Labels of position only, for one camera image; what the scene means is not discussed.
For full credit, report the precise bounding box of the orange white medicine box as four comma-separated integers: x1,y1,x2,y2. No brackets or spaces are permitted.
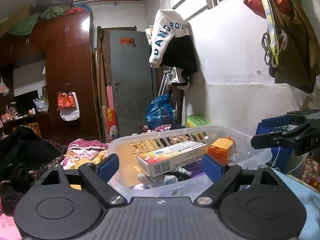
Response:
136,141,208,177

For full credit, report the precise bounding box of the olive hanging bag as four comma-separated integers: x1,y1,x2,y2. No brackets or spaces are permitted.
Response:
268,0,319,94

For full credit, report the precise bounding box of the black television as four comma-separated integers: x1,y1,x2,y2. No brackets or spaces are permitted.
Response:
15,90,39,115

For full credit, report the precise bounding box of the dark red wooden wardrobe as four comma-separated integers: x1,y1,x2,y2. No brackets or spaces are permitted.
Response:
1,11,101,142

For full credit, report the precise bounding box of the white black hanging jacket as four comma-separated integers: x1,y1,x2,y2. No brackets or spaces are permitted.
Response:
149,9,197,91

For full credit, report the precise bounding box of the white charging cable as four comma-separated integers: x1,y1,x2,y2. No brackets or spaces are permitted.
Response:
271,147,308,176

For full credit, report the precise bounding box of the purple tissue pack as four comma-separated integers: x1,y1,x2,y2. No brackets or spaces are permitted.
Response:
183,160,204,178

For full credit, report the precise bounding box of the pink floral blanket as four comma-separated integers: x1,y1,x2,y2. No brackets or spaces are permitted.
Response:
61,139,109,170

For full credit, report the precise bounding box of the grey metal door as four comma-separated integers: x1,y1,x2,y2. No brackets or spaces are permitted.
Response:
110,31,154,137

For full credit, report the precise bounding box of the white plastic basket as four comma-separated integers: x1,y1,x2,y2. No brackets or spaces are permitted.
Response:
108,125,272,199

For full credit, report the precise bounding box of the green yellow box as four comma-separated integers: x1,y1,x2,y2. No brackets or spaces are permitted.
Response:
185,114,211,127

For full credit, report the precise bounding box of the orange white hanging bag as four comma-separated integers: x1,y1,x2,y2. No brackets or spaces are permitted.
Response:
57,92,80,122

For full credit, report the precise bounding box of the blue tote bag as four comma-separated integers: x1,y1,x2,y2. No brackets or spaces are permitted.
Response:
255,123,293,172

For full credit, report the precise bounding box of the blue plastic bag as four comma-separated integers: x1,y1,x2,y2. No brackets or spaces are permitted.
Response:
145,94,174,128

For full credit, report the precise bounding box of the black clothing pile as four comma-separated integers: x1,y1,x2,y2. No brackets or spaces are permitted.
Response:
1,126,63,216

